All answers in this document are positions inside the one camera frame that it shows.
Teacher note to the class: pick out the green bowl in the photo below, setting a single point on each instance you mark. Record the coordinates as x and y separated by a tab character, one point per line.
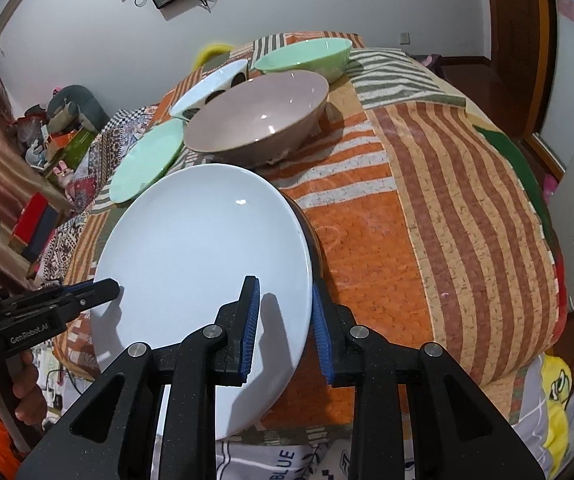
307	57

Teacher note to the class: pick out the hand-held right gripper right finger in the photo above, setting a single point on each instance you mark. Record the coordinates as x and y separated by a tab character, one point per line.
321	340

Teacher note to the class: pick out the green plate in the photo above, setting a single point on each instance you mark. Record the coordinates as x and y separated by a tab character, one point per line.
147	162

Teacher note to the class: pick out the white plate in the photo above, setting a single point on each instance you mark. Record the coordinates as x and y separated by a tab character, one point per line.
192	240

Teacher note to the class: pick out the person's left hand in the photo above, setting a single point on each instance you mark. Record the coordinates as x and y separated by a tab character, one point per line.
29	395

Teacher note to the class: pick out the white wall socket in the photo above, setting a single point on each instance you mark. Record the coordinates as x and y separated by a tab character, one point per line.
405	37

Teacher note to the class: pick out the red box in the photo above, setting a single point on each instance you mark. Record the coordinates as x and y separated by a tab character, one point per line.
29	217

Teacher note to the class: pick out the white printed cloth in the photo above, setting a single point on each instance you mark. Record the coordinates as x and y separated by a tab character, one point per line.
277	460

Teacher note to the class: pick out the blue white patterned blanket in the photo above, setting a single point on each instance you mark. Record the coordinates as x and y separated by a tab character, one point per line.
122	127

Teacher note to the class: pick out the pink bunny toy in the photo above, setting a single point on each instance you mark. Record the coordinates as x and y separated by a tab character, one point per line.
63	172

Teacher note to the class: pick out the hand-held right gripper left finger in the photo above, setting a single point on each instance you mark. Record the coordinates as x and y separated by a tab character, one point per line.
248	330

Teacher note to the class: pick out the white bowl with black dots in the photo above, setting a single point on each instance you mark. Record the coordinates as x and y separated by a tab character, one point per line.
207	90

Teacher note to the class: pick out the yellow pillow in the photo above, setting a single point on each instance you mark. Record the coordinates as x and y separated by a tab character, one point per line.
209	52

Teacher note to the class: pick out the wooden door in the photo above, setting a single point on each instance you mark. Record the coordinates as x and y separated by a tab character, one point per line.
522	50

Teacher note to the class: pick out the brown bowl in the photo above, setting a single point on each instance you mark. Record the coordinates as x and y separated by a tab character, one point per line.
257	115

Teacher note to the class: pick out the yellow plush toy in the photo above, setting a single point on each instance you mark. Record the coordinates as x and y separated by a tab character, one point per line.
557	400

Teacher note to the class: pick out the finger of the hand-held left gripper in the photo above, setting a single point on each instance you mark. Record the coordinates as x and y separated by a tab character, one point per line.
99	291

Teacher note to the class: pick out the orange striped patchwork quilt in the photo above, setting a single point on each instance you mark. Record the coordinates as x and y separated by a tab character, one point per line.
417	200

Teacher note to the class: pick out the purple cloth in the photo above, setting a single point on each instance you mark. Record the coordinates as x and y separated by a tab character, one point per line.
432	62

